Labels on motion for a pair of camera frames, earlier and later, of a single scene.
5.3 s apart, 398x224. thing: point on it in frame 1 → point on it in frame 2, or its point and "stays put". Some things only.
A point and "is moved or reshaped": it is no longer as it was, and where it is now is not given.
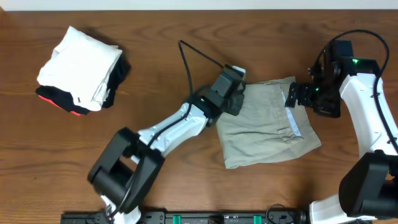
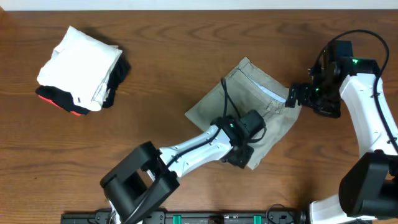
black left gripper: x=235 y=101 → x=237 y=156
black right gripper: x=332 y=110 stays put
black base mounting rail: x=195 y=216 stays put
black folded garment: x=62 y=97 stays put
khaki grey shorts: x=265 y=130 is moved or reshaped
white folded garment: x=82 y=65 stays put
